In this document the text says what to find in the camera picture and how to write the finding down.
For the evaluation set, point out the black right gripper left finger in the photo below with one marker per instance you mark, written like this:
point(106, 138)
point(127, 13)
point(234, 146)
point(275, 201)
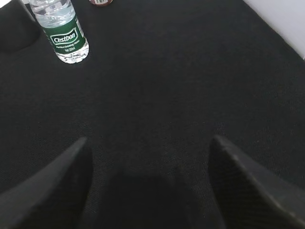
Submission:
point(54, 197)

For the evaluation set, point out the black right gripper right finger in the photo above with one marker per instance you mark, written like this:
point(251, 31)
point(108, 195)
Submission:
point(248, 195)

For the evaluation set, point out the clear water bottle green label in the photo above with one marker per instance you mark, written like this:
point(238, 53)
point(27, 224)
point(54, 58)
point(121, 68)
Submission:
point(62, 28)

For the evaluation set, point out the black tablecloth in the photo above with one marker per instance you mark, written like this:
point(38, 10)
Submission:
point(161, 79)

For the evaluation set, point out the brown tea bottle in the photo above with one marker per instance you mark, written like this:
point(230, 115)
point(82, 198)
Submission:
point(101, 3)

